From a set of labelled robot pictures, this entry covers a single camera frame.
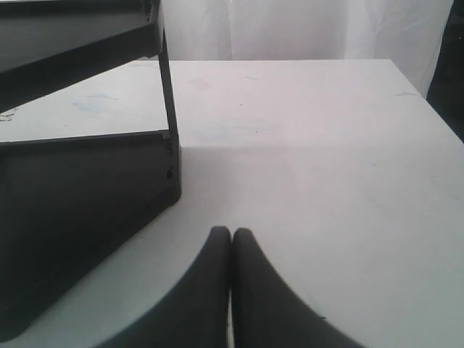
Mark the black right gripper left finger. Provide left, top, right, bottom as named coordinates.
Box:
left=98, top=226, right=231, bottom=347

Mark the black two-tier metal rack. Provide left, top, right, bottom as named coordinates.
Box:
left=1, top=1, right=181, bottom=341

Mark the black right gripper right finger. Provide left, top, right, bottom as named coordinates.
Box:
left=231, top=228, right=362, bottom=347

